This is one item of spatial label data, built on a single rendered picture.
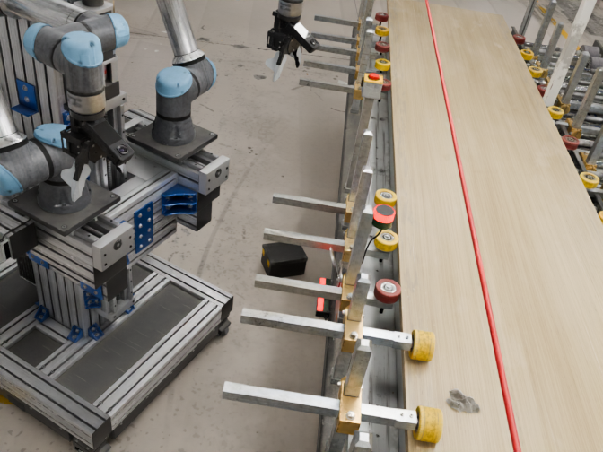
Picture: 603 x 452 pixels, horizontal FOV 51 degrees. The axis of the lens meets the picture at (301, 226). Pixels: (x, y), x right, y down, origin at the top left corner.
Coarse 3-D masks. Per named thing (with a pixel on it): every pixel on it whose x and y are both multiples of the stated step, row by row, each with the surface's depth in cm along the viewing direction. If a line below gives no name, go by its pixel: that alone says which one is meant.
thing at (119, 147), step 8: (96, 120) 132; (104, 120) 134; (88, 128) 131; (96, 128) 132; (104, 128) 133; (112, 128) 134; (96, 136) 131; (104, 136) 132; (112, 136) 133; (120, 136) 134; (104, 144) 131; (112, 144) 132; (120, 144) 133; (112, 152) 131; (120, 152) 132; (128, 152) 133; (112, 160) 132; (120, 160) 132; (128, 160) 134
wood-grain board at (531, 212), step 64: (448, 64) 341; (512, 64) 353; (448, 128) 280; (512, 128) 289; (448, 192) 239; (512, 192) 245; (576, 192) 251; (448, 256) 208; (512, 256) 212; (576, 256) 217; (448, 320) 184; (512, 320) 188; (576, 320) 191; (448, 384) 165; (512, 384) 168; (576, 384) 171; (448, 448) 150; (512, 448) 152; (576, 448) 154
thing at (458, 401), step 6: (450, 390) 163; (456, 390) 162; (456, 396) 161; (462, 396) 161; (468, 396) 161; (450, 402) 159; (456, 402) 159; (462, 402) 160; (468, 402) 159; (474, 402) 160; (456, 408) 158; (462, 408) 159; (468, 408) 158; (474, 408) 159
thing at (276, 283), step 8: (256, 280) 193; (264, 280) 193; (272, 280) 194; (280, 280) 194; (288, 280) 195; (264, 288) 194; (272, 288) 194; (280, 288) 194; (288, 288) 193; (296, 288) 193; (304, 288) 193; (312, 288) 193; (320, 288) 194; (328, 288) 194; (336, 288) 194; (312, 296) 194; (320, 296) 194; (328, 296) 194; (336, 296) 194; (368, 296) 193; (368, 304) 194; (376, 304) 194; (384, 304) 193; (392, 304) 193
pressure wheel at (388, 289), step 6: (378, 282) 192; (384, 282) 193; (390, 282) 193; (396, 282) 193; (378, 288) 190; (384, 288) 191; (390, 288) 191; (396, 288) 191; (378, 294) 190; (384, 294) 188; (390, 294) 189; (396, 294) 189; (384, 300) 189; (390, 300) 189; (396, 300) 191
